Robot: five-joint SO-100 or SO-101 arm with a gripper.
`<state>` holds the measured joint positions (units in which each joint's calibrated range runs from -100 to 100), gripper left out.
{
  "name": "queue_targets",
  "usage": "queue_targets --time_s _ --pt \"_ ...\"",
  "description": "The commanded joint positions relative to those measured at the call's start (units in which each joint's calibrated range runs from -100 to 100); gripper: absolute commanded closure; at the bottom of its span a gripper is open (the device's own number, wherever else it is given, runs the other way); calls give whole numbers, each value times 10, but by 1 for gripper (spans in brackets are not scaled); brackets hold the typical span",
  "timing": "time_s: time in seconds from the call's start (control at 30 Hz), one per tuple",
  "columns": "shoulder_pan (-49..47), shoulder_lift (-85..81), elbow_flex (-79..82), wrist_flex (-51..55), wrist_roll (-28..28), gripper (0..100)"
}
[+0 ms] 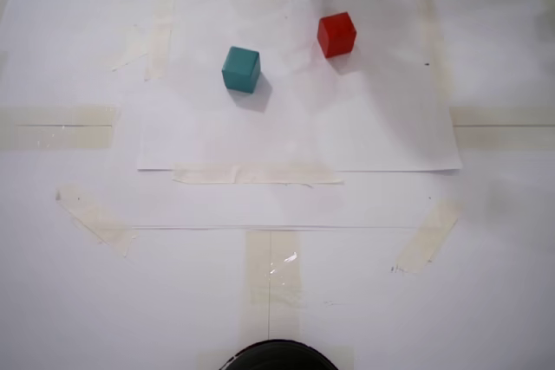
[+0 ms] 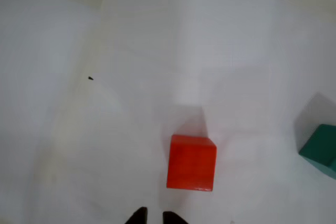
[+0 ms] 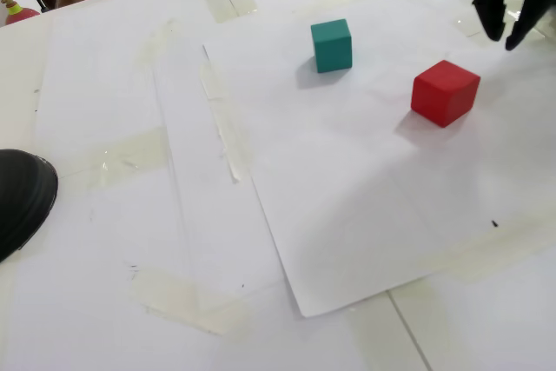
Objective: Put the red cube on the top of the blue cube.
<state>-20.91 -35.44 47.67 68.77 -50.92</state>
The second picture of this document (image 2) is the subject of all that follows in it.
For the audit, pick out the red cube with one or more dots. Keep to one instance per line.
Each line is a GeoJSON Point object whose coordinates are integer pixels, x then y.
{"type": "Point", "coordinates": [191, 163]}

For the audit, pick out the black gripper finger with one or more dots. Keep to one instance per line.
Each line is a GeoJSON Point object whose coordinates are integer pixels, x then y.
{"type": "Point", "coordinates": [172, 218]}
{"type": "Point", "coordinates": [140, 217]}

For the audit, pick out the teal blue cube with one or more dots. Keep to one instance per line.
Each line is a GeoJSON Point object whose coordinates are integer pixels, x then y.
{"type": "Point", "coordinates": [321, 150]}

